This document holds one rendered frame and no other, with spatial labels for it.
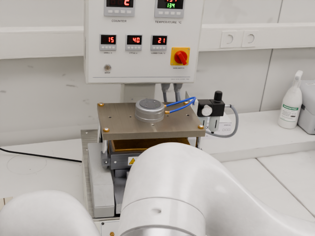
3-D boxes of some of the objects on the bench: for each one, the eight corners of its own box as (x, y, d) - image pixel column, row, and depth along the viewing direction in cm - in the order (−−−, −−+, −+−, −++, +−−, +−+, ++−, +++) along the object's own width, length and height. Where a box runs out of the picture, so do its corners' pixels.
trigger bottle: (279, 119, 195) (291, 67, 184) (297, 123, 192) (310, 71, 181) (275, 126, 188) (287, 73, 177) (294, 131, 185) (307, 77, 174)
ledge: (151, 130, 185) (152, 121, 183) (310, 114, 213) (312, 106, 211) (177, 168, 160) (178, 158, 158) (353, 144, 188) (356, 135, 186)
